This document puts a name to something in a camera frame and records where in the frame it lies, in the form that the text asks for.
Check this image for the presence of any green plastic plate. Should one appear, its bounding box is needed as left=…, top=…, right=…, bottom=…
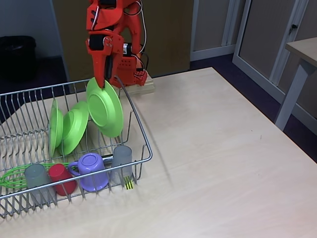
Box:
left=61, top=101, right=89, bottom=155
left=86, top=77, right=124, bottom=138
left=49, top=97, right=64, bottom=157

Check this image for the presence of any green whisk with metal handle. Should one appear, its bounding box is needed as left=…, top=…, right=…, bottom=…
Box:
left=0, top=153, right=115, bottom=189

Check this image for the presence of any grey translucent plastic cup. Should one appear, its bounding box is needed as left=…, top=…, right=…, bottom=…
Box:
left=24, top=163, right=54, bottom=200
left=110, top=145, right=134, bottom=185

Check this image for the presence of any purple plastic mug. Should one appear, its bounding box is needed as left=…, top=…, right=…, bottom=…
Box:
left=68, top=153, right=109, bottom=192

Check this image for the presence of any red plastic cup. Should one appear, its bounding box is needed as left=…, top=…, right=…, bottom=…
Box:
left=48, top=163, right=77, bottom=196

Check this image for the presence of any wooden base block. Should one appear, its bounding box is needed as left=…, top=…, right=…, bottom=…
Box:
left=118, top=71, right=156, bottom=97

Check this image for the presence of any brown partition board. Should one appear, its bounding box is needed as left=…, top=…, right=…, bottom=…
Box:
left=53, top=0, right=194, bottom=82

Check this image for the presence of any black waste bin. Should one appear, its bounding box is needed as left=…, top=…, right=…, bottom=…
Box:
left=0, top=36, right=37, bottom=82

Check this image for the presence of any grey sliding door cabinet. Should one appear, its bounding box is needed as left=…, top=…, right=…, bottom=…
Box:
left=189, top=0, right=240, bottom=62
left=232, top=0, right=317, bottom=105

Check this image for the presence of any yellow black striped tape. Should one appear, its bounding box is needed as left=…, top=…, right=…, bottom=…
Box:
left=123, top=175, right=135, bottom=191

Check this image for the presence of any beige side table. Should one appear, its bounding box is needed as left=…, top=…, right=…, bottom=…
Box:
left=274, top=37, right=317, bottom=131

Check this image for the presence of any black cable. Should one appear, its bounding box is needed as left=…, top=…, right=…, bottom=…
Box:
left=137, top=51, right=150, bottom=72

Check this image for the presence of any metal wire dish rack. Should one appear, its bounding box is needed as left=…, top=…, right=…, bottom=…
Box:
left=0, top=75, right=153, bottom=219

